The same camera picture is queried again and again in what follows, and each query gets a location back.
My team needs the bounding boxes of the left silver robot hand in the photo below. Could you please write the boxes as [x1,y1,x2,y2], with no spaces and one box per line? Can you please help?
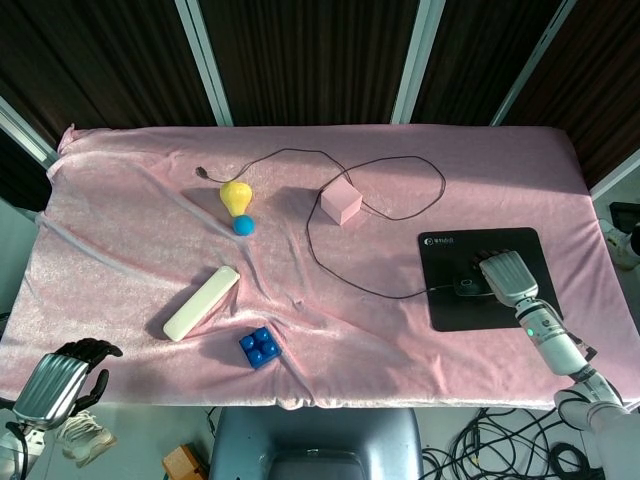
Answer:
[12,338,124,430]

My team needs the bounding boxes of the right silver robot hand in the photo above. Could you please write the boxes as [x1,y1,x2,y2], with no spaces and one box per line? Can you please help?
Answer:
[469,248,540,307]

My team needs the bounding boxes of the black computer mouse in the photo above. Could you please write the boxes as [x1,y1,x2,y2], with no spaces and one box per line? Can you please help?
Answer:
[452,273,496,301]

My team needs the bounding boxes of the black mouse cable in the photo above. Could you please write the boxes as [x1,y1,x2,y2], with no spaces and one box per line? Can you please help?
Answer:
[194,147,456,301]

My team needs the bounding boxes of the black mouse pad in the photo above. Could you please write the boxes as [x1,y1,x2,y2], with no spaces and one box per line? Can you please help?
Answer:
[417,227,565,333]

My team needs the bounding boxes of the white sneaker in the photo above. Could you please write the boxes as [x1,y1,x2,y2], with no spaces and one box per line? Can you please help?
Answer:
[599,218,640,272]
[54,409,117,469]

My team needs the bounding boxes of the black floor object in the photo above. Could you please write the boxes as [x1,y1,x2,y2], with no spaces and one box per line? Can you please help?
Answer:
[609,201,640,232]

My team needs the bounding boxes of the orange box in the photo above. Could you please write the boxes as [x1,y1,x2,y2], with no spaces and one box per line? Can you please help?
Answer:
[162,443,206,480]

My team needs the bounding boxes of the white oblong case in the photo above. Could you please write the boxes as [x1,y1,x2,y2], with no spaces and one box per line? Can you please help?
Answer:
[162,265,241,343]

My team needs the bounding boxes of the pink cube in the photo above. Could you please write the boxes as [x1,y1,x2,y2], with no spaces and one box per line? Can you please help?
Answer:
[319,180,364,227]

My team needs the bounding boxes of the pink velvet tablecloth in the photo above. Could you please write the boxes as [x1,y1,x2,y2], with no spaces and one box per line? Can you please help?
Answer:
[0,123,640,414]

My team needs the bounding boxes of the blue building block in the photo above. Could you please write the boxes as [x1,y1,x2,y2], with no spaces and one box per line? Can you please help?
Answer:
[238,326,284,371]

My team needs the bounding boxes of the grey chair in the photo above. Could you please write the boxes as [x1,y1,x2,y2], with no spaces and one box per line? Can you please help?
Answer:
[207,407,425,480]

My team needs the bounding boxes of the yellow toy pear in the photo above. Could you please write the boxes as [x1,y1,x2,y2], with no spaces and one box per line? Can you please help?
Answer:
[219,180,255,218]

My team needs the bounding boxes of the black floor cable tangle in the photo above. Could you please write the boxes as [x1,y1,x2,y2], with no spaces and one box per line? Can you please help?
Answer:
[422,407,609,480]

